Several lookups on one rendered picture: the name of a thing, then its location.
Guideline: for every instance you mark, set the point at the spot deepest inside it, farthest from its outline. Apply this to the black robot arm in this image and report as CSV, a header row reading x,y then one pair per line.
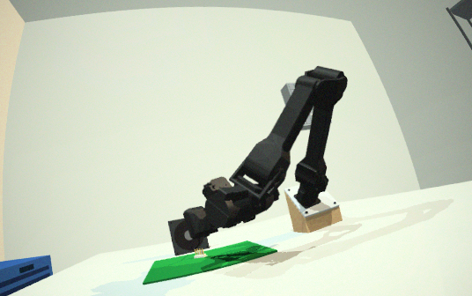
x,y
267,164

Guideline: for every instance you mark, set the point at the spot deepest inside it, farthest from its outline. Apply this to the grey square computer fan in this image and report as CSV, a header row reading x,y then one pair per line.
x,y
182,242

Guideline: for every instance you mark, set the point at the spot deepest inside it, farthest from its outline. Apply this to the green circuit board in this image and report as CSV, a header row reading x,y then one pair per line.
x,y
203,261

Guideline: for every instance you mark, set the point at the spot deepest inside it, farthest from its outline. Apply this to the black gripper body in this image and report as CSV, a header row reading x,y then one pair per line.
x,y
198,225

